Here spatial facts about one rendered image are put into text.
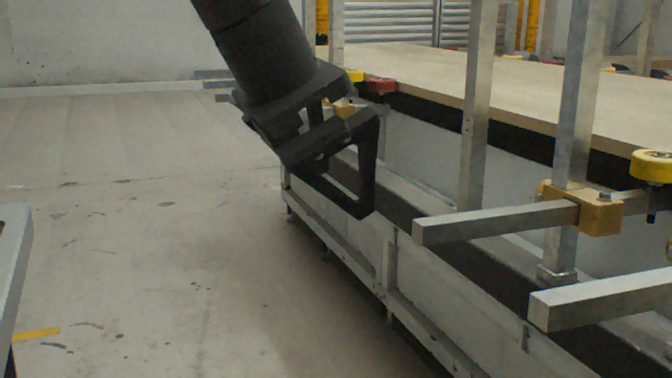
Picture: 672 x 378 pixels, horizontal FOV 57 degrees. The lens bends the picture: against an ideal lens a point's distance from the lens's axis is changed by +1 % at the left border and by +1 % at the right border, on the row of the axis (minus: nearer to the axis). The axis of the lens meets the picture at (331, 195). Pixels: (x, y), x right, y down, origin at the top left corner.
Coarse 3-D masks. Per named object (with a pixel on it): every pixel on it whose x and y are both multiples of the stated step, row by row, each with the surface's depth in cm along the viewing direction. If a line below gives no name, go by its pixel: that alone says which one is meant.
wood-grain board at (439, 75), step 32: (352, 64) 231; (384, 64) 231; (416, 64) 231; (448, 64) 230; (512, 64) 229; (544, 64) 229; (448, 96) 158; (512, 96) 156; (544, 96) 155; (608, 96) 155; (640, 96) 155; (544, 128) 125; (608, 128) 117; (640, 128) 117
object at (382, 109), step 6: (384, 102) 188; (324, 108) 179; (330, 108) 180; (360, 108) 183; (372, 108) 184; (378, 108) 185; (384, 108) 185; (390, 108) 186; (300, 114) 177; (306, 114) 178; (324, 114) 179; (330, 114) 180; (378, 114) 185; (384, 114) 186
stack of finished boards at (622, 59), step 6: (606, 60) 837; (612, 60) 837; (618, 60) 837; (624, 60) 836; (630, 60) 836; (654, 60) 835; (660, 60) 839; (666, 60) 843; (654, 66) 837; (660, 66) 840; (666, 66) 844
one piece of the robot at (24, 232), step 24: (0, 216) 29; (24, 216) 29; (0, 240) 26; (24, 240) 27; (0, 264) 24; (24, 264) 26; (0, 288) 22; (0, 312) 20; (0, 336) 19; (0, 360) 19
